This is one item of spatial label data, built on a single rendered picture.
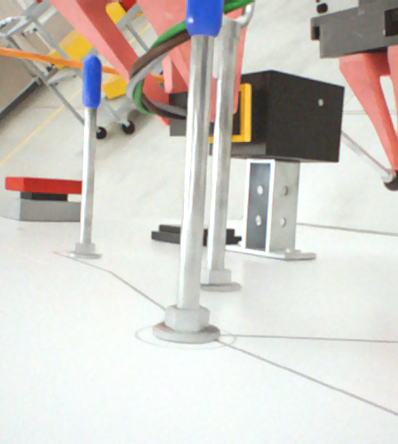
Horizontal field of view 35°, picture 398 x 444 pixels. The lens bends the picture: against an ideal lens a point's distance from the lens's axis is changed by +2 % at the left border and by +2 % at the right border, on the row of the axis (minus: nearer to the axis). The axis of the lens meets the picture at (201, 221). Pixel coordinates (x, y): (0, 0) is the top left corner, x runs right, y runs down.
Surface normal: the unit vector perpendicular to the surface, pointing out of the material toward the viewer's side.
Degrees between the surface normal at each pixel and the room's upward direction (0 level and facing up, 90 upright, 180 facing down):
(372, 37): 53
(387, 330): 48
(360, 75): 74
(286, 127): 95
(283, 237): 95
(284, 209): 95
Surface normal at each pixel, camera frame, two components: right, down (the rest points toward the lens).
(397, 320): 0.06, -1.00
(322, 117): 0.64, 0.07
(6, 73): 0.47, 0.16
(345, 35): -0.76, 0.17
